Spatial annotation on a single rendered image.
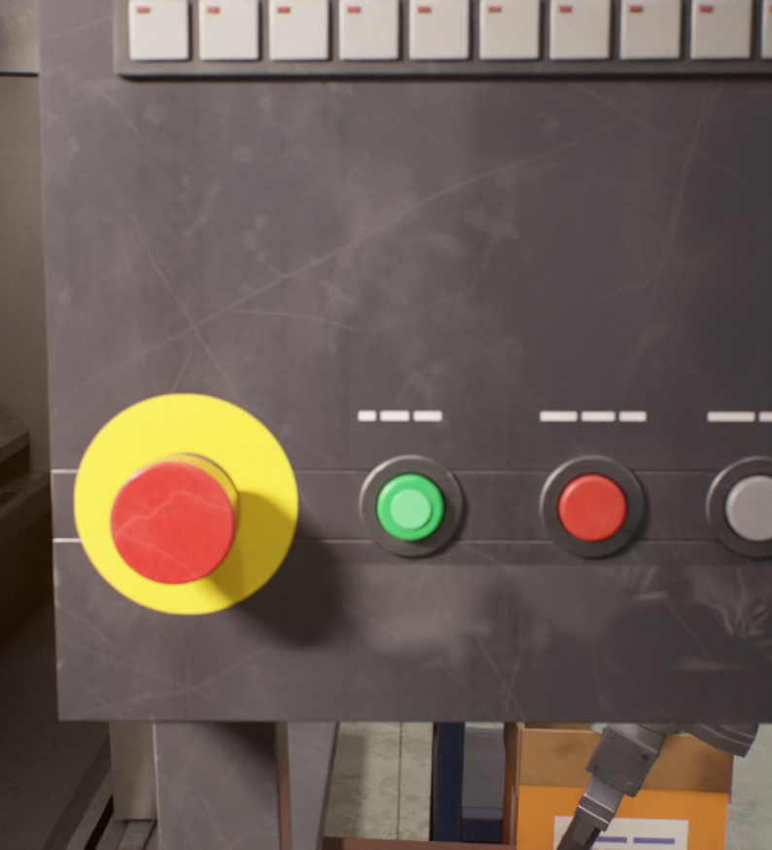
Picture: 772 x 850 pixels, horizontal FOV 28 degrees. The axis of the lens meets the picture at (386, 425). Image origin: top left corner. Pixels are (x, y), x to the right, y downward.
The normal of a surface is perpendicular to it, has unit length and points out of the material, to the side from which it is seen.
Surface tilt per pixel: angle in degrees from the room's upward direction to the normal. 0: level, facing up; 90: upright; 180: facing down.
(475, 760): 0
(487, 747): 0
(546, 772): 90
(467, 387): 90
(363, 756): 0
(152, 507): 90
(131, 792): 90
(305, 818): 31
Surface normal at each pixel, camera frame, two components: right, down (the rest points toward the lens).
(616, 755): -0.33, 0.23
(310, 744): 0.55, -0.83
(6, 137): -0.02, 0.14
